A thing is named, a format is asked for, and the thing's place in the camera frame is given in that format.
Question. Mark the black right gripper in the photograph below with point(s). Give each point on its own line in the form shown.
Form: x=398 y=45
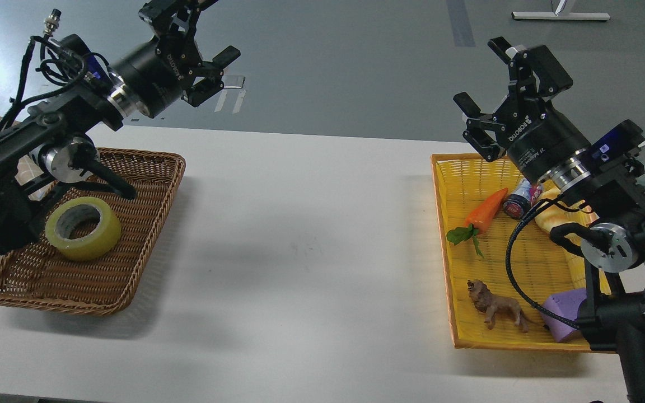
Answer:
x=535 y=141

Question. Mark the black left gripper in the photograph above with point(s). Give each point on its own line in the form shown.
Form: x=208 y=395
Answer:
x=168 y=67

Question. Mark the yellow packing tape roll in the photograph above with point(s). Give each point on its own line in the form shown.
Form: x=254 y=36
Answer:
x=83 y=229

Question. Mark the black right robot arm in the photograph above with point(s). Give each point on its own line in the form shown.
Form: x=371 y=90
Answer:
x=604 y=177

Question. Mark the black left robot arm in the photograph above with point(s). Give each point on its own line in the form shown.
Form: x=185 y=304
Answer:
x=65 y=90

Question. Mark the white metal stand base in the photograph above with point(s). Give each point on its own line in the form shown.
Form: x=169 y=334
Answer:
x=561 y=11

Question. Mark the small soda can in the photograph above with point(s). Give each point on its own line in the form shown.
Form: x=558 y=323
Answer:
x=522 y=199

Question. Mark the toy croissant bread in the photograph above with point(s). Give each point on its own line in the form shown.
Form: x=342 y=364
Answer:
x=554 y=215

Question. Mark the orange toy carrot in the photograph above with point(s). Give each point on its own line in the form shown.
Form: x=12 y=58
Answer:
x=478 y=221

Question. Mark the yellow plastic basket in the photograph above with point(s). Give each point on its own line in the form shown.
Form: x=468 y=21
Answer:
x=541 y=268

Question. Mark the brown toy lion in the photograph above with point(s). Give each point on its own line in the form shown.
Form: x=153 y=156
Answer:
x=491 y=304

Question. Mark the purple foam block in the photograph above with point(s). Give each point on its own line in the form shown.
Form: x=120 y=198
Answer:
x=566 y=305

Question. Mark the brown wicker basket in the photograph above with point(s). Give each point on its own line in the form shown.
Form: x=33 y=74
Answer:
x=40 y=277

